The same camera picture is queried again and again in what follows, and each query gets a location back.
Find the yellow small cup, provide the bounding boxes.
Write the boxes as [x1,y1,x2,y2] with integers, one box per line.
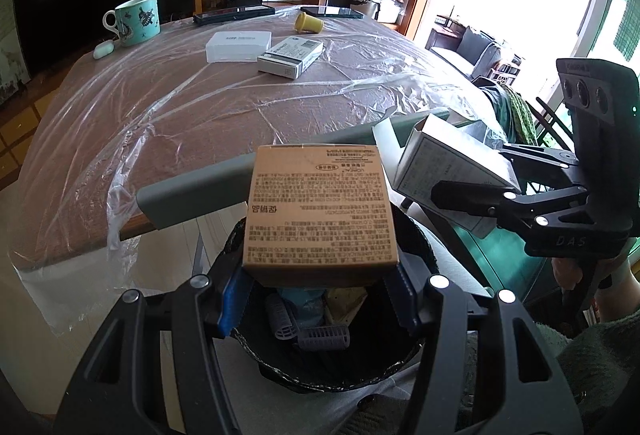
[294,12,324,34]

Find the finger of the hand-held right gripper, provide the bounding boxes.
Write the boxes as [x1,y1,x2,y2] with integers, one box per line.
[497,142,583,188]
[431,180,591,236]

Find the teal patterned mug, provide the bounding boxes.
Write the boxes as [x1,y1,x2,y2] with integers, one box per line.
[103,0,162,48]

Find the black phone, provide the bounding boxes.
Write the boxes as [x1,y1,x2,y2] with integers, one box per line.
[300,6,365,20]

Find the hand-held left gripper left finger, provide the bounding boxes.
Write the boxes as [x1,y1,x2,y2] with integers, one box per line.
[52,260,261,435]

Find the person's right hand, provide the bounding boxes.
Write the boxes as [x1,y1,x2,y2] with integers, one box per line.
[551,242,636,323]

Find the black trash bin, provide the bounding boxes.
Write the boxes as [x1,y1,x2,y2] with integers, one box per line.
[222,202,438,393]

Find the white flat box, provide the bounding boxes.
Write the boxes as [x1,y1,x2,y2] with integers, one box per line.
[205,31,273,64]

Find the person's right forearm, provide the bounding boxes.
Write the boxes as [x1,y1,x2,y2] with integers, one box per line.
[555,307,640,435]

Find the blue and white bag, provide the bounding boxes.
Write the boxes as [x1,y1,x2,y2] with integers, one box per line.
[280,287,326,331]

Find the white printed carton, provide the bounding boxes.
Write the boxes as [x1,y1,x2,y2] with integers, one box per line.
[372,110,523,238]

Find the grey sofa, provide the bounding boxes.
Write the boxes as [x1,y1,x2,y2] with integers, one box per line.
[430,25,503,78]

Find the tan cardboard box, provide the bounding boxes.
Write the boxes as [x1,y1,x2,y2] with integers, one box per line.
[241,144,401,288]

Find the purple hair roller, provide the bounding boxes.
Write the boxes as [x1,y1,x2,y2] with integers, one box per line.
[298,325,350,351]
[265,293,301,341]

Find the pile of bags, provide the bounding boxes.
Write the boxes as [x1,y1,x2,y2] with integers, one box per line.
[348,0,403,23]

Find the black tablet in case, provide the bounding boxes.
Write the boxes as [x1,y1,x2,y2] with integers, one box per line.
[193,4,276,26]

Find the brown paper scrap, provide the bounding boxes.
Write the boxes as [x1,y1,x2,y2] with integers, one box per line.
[324,287,366,328]

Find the grey and white carton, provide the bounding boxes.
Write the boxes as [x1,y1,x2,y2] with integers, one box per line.
[257,36,323,80]

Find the green checked cloth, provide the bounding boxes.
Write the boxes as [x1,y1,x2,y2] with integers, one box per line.
[500,85,538,146]

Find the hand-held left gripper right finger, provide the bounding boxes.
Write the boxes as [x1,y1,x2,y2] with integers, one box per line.
[384,262,586,435]

